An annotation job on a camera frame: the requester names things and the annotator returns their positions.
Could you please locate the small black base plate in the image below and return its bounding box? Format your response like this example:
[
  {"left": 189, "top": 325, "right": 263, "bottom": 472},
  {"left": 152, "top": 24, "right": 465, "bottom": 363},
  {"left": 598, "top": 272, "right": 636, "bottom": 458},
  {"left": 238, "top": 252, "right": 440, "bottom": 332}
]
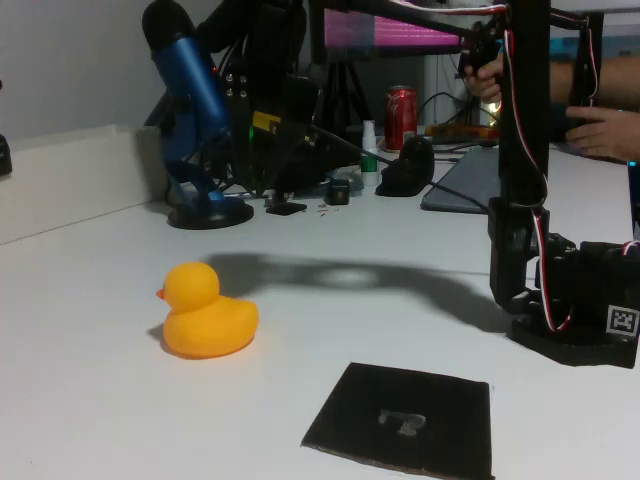
[{"left": 264, "top": 189, "right": 309, "bottom": 216}]

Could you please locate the red soda can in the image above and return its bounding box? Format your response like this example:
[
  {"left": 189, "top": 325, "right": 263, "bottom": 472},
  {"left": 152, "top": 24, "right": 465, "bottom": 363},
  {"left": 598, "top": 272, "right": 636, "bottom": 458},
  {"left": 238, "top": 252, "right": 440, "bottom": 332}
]
[{"left": 383, "top": 84, "right": 419, "bottom": 152}]

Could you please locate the yellow rubber duck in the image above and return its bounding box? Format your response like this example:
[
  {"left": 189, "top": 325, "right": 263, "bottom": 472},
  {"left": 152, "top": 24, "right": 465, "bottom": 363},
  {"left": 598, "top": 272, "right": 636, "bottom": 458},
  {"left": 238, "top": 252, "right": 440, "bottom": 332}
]
[{"left": 155, "top": 261, "right": 260, "bottom": 360}]

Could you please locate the monitor with pink screen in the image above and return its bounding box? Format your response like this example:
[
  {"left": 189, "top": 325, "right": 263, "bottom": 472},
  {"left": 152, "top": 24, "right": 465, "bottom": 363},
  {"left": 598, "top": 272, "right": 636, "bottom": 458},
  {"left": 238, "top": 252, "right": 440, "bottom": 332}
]
[{"left": 308, "top": 0, "right": 465, "bottom": 64}]

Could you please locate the black square pad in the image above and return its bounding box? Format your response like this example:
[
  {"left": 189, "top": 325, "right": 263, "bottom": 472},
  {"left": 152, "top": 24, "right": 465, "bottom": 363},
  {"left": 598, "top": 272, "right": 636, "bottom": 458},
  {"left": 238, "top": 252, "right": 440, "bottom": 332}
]
[{"left": 301, "top": 362, "right": 496, "bottom": 480}]

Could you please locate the person's right forearm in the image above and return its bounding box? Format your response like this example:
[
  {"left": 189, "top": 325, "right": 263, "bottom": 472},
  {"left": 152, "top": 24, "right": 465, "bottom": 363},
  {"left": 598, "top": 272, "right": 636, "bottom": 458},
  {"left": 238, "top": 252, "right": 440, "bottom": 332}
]
[{"left": 549, "top": 54, "right": 640, "bottom": 110}]

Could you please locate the grey desk mat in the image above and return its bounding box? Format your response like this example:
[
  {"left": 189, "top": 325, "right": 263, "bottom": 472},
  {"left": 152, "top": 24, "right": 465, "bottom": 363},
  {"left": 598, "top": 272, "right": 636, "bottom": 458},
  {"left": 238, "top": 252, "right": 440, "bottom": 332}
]
[{"left": 420, "top": 147, "right": 501, "bottom": 215}]

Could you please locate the black tripod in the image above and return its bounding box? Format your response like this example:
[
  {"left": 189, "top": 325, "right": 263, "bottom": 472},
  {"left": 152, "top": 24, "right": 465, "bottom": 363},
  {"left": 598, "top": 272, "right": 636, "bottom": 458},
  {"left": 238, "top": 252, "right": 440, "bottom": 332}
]
[{"left": 319, "top": 59, "right": 374, "bottom": 151}]

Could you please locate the black white marker tag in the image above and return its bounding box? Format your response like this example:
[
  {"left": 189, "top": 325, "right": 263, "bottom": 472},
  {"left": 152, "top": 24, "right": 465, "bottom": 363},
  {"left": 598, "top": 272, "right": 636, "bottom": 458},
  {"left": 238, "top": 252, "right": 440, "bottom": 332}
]
[{"left": 607, "top": 305, "right": 640, "bottom": 337}]

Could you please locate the person's left hand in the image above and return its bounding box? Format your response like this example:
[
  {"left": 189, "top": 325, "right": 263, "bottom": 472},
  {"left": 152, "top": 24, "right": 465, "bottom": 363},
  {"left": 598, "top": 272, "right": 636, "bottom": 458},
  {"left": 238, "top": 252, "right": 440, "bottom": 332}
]
[{"left": 568, "top": 106, "right": 640, "bottom": 163}]

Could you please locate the white wooden box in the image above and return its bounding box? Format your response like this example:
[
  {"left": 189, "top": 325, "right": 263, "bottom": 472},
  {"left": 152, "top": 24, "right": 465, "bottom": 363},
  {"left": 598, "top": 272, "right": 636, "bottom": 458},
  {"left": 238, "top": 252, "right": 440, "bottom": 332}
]
[{"left": 0, "top": 123, "right": 169, "bottom": 246}]

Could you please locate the yellow orange tool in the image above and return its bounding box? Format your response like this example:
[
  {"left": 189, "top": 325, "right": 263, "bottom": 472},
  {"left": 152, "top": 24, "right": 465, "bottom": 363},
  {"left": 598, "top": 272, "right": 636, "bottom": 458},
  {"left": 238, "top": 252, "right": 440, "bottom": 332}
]
[{"left": 424, "top": 122, "right": 501, "bottom": 142}]

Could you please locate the clear plastic wrapper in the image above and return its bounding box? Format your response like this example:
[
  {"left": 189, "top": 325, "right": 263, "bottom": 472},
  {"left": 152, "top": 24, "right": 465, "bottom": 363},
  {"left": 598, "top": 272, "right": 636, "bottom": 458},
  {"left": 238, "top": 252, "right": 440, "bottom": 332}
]
[{"left": 327, "top": 166, "right": 365, "bottom": 195}]

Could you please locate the person's right hand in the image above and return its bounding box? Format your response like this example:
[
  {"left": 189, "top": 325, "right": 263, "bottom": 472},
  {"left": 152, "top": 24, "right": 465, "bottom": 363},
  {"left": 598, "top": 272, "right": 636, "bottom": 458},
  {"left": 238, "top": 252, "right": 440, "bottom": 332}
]
[{"left": 464, "top": 52, "right": 504, "bottom": 105}]

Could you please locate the white green spray bottle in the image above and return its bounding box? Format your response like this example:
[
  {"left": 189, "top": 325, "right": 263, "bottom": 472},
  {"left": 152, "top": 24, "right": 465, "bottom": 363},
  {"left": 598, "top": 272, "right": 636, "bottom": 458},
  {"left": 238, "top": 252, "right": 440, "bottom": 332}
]
[{"left": 360, "top": 119, "right": 380, "bottom": 189}]

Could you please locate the small black object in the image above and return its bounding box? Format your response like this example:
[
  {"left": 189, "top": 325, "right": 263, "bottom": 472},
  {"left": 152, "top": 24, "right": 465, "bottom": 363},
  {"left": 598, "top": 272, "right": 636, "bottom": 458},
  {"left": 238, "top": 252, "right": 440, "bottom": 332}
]
[{"left": 0, "top": 133, "right": 14, "bottom": 177}]

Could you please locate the black leader arm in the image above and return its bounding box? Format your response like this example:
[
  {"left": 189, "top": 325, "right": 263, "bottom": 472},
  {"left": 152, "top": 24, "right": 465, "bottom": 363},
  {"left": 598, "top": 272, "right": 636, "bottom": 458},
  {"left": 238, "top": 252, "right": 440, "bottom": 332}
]
[{"left": 458, "top": 9, "right": 604, "bottom": 124}]

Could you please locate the black desk device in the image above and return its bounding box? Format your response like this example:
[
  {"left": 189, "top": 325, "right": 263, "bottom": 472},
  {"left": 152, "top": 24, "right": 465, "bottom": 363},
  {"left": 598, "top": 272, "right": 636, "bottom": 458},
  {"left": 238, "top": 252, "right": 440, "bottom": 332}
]
[{"left": 299, "top": 119, "right": 364, "bottom": 191}]

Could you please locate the small black cube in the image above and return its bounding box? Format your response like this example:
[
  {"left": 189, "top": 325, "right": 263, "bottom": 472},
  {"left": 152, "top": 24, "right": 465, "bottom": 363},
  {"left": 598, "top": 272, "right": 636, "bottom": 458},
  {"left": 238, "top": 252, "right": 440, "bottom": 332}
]
[{"left": 324, "top": 178, "right": 351, "bottom": 205}]

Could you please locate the blue microphone with stand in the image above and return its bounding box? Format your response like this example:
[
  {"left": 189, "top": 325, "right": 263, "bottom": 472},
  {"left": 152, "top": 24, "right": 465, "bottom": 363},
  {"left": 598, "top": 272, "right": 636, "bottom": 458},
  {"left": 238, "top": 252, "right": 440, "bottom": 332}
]
[{"left": 142, "top": 0, "right": 255, "bottom": 231}]

